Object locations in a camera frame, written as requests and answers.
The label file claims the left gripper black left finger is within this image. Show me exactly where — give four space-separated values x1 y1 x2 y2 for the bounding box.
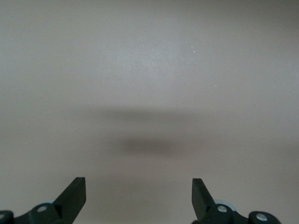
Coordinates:
0 177 86 224

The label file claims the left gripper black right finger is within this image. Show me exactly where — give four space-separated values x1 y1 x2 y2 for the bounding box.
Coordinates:
191 178 282 224

